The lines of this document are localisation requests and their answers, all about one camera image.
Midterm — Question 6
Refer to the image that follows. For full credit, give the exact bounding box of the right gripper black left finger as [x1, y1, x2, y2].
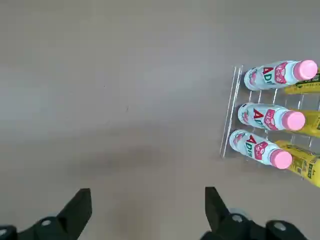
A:
[0, 188, 93, 240]

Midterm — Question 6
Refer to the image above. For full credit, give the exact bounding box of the yellow drink bottle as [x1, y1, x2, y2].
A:
[283, 73, 320, 95]
[287, 107, 320, 139]
[274, 140, 320, 189]

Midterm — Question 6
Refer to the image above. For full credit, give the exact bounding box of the clear acrylic bottle shelf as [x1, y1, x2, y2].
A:
[219, 64, 320, 181]

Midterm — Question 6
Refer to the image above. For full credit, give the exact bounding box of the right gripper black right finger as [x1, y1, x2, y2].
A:
[201, 186, 309, 240]

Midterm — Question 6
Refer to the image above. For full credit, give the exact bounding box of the pink-capped white bottle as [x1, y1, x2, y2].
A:
[237, 102, 306, 132]
[243, 59, 319, 91]
[228, 129, 293, 170]

